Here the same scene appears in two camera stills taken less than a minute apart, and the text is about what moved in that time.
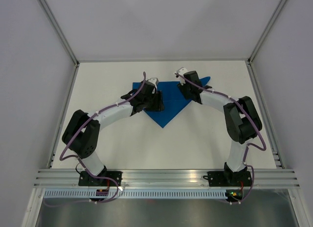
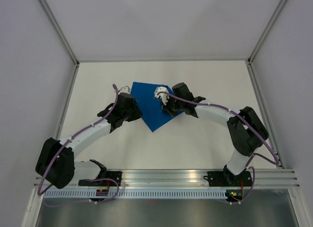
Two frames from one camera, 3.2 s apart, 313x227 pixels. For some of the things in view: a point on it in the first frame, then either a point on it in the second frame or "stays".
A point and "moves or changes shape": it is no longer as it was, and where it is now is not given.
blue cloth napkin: (174, 99) moves or changes shape
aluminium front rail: (70, 177) stays
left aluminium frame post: (58, 29) stays
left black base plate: (85, 179) stays
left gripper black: (158, 98) → (137, 113)
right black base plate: (227, 178) stays
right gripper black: (183, 86) → (166, 106)
